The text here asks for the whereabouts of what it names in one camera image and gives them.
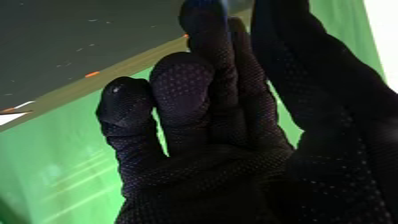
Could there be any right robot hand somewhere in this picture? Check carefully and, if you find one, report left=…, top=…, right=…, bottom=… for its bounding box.
left=95, top=0, right=398, bottom=224

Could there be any white sheet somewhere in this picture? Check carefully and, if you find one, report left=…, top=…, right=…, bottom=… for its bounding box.
left=0, top=112, right=33, bottom=127

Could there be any dark mat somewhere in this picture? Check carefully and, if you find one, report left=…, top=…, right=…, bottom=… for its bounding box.
left=0, top=0, right=256, bottom=112

